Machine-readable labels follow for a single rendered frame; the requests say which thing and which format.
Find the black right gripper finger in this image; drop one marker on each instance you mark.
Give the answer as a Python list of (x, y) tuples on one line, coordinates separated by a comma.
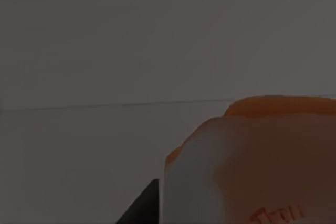
[(148, 205)]

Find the orange and white bottle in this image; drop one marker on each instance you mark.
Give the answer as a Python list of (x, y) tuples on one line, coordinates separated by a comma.
[(249, 166)]

